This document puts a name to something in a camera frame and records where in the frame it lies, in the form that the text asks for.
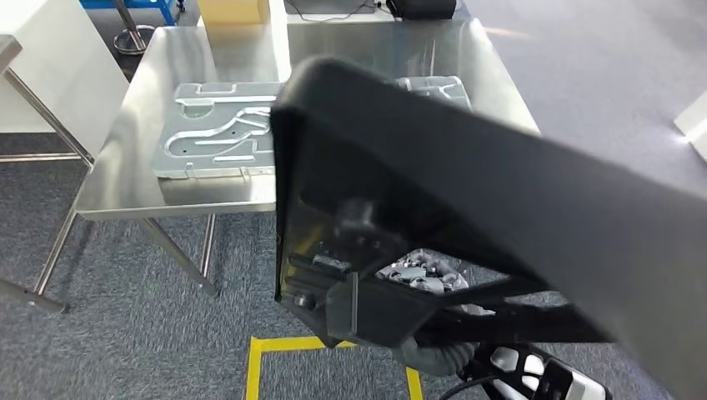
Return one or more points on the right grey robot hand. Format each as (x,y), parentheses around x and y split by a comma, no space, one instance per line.
(425,273)

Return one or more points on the black plastic plate bracket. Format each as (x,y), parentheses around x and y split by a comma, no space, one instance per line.
(497,182)

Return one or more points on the stainless steel workbench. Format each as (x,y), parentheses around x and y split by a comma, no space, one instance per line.
(165,55)

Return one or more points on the grey stamped metal panel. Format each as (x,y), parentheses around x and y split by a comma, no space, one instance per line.
(221,138)

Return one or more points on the black bag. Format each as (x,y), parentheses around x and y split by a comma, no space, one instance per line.
(422,8)

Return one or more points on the white block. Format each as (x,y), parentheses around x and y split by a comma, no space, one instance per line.
(693,132)

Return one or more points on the cardboard box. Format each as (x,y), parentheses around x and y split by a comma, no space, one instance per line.
(232,11)

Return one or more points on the stanchion with chrome base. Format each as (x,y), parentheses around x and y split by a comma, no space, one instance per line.
(132,41)

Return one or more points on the white cabinet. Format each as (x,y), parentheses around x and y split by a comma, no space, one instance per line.
(55,66)

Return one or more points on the stainless steel table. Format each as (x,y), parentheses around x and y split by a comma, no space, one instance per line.
(8,52)

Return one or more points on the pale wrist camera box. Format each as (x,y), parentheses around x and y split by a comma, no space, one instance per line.
(585,386)

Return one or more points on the blue metal rack frame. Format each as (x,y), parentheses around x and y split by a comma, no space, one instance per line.
(143,4)

